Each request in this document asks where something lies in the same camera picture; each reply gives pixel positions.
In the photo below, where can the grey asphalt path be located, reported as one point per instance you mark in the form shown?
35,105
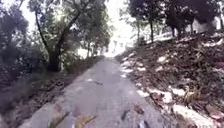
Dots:
100,93

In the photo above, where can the large leaning tree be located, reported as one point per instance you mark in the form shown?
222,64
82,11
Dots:
55,43

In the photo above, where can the robot's own part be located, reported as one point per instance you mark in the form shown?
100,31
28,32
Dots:
73,125
141,124

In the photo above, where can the leaf-covered slope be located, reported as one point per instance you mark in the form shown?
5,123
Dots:
180,66

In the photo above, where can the row of trees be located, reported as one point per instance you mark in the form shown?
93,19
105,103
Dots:
170,16

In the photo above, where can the leaf-covered ground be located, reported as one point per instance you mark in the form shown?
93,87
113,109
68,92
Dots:
30,90

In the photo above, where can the dense bushes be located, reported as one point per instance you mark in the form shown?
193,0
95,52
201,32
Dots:
16,50

